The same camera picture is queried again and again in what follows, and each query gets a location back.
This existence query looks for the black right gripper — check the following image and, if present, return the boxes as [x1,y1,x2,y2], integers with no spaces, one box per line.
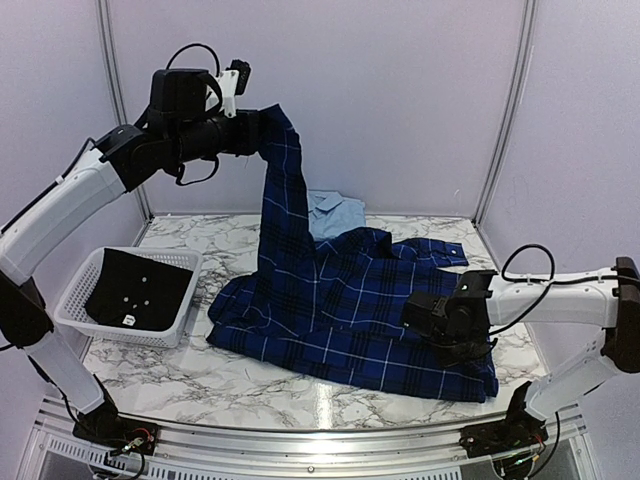
[431,329,490,369]

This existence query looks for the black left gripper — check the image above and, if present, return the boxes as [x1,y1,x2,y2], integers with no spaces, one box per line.
[169,107,265,163]

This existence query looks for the blue plaid long sleeve shirt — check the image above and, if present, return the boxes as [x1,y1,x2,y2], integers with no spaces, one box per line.
[207,105,499,402]

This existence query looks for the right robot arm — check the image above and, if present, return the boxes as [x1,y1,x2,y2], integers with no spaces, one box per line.
[401,257,639,448]

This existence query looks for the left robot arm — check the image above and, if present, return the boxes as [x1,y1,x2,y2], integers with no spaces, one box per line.
[1,60,260,445]

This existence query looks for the light blue folded shirt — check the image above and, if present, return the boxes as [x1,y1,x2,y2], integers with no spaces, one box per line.
[307,190,366,241]

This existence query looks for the black shirt in basket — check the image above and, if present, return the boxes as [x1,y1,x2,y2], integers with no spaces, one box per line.
[84,248,193,332]

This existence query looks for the white plastic basket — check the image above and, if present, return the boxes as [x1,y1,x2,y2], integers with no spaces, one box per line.
[54,247,203,348]

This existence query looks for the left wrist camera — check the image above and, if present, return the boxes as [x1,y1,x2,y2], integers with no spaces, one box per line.
[215,59,251,118]

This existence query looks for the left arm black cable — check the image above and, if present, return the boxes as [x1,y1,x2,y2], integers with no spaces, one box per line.
[164,43,222,76]

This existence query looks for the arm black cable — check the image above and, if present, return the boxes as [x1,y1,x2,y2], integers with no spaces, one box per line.
[164,43,222,76]
[499,243,621,289]

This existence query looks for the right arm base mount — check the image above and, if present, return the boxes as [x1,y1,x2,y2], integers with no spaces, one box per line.
[459,381,548,458]

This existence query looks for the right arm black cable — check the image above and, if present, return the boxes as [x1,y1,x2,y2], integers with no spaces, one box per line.
[499,243,621,289]

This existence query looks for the left aluminium wall post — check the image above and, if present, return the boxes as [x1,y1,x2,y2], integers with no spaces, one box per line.
[97,0,154,221]

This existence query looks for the aluminium wall post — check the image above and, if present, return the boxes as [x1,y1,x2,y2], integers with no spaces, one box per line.
[97,0,154,221]
[471,0,539,228]

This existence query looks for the right aluminium wall post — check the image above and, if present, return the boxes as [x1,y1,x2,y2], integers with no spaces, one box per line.
[471,0,539,228]

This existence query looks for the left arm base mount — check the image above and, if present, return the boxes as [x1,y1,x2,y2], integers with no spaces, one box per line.
[72,399,159,455]

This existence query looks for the aluminium front frame rail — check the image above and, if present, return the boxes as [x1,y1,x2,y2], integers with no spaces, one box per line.
[17,397,600,479]

